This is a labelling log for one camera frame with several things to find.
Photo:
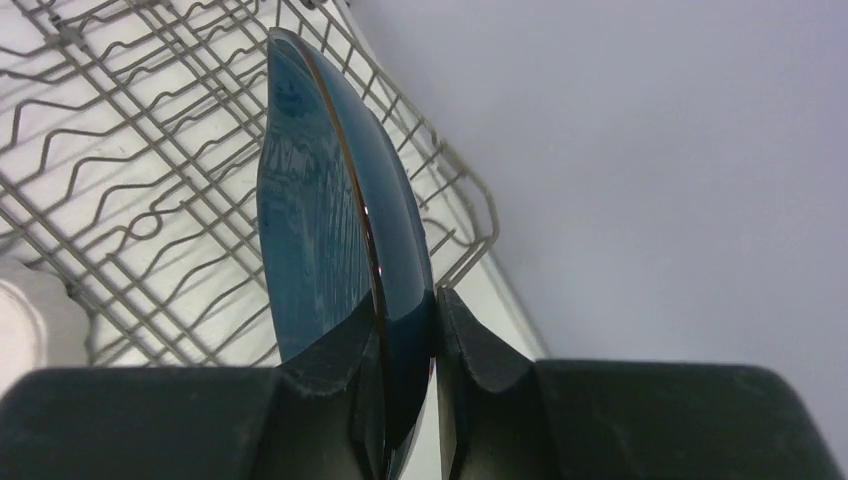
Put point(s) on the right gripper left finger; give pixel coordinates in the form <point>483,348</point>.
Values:
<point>319,415</point>

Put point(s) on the grey wire dish rack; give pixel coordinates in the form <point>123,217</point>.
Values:
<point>130,138</point>

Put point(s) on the white scalloped black-rimmed dish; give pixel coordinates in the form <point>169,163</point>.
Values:
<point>41,325</point>

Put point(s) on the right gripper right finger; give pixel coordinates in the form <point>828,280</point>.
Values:
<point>505,416</point>

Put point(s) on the blue leaf-shaped plate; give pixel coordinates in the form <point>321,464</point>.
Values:
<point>340,232</point>

